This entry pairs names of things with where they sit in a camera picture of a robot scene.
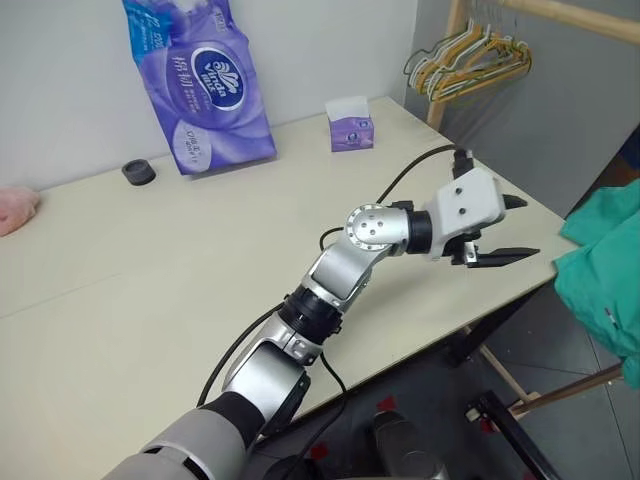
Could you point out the small purple tissue box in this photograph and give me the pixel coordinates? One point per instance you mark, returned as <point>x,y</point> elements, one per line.
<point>351,131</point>

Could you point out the green shorts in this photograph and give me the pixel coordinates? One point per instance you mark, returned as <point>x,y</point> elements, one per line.
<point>600,260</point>

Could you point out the black metal table leg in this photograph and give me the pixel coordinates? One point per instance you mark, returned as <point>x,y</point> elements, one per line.
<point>480,332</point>

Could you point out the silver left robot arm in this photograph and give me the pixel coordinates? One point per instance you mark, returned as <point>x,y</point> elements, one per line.
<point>340,270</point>

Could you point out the black round tape roll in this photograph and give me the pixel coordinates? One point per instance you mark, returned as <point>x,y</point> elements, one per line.
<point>138,172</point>

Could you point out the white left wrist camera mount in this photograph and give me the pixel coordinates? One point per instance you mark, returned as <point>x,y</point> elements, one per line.
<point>465,200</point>

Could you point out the wooden clothes rack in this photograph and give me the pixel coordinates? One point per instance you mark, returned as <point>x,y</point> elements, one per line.
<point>451,50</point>

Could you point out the bundle of clothes hangers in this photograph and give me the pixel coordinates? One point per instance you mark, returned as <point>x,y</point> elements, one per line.
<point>492,47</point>

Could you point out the black metal stand frame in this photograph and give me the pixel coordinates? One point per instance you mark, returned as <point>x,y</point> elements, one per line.
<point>505,425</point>

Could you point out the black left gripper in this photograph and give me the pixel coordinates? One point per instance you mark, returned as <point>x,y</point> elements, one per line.
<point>462,247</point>

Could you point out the pink cloth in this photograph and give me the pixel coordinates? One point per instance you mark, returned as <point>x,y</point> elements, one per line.
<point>15,210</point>

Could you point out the dark rounded grey shape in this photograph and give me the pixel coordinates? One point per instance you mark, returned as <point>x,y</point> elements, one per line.
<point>400,440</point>

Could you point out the large purple tissue pack bag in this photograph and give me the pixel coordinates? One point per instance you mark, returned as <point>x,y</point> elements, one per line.
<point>210,100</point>

